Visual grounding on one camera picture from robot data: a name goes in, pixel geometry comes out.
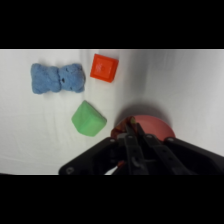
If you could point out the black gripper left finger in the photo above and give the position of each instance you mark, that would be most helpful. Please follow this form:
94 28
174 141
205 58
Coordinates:
134 150

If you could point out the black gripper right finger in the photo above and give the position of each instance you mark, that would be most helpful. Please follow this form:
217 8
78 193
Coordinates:
156 153

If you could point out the red cube block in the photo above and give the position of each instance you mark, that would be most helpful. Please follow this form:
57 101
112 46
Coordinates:
104 68

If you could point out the green foam block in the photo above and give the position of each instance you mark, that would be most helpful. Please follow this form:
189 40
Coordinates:
88 119

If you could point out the pink bowl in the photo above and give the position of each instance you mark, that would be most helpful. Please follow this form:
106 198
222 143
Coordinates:
156 126

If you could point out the blue plush teddy bear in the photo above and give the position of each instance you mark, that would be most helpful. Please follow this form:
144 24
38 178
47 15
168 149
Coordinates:
56 78

